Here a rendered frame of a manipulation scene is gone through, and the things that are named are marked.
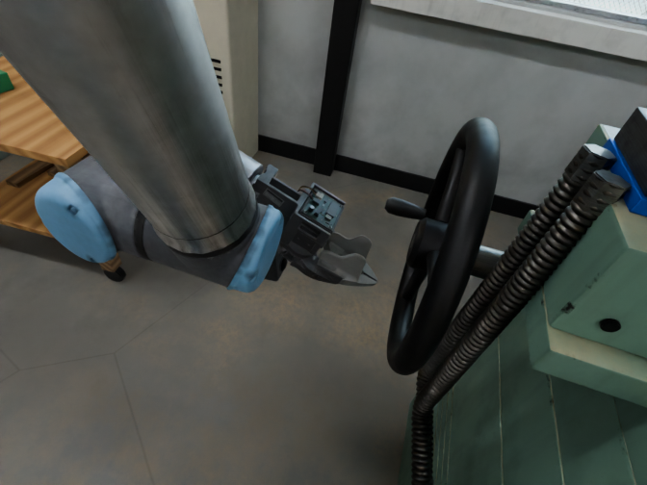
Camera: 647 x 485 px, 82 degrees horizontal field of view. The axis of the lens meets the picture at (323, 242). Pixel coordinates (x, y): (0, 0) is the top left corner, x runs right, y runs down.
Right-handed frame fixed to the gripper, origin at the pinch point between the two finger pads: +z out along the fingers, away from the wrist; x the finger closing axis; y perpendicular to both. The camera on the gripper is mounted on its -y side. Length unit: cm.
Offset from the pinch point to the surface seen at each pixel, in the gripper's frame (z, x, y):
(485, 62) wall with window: 19, 131, 3
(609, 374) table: 11.7, -16.7, 22.7
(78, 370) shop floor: -42, -6, -89
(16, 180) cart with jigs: -102, 37, -90
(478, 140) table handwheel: -3.7, -4.1, 26.3
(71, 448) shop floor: -30, -23, -85
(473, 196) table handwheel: -2.8, -9.9, 24.8
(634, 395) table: 14.5, -16.7, 22.3
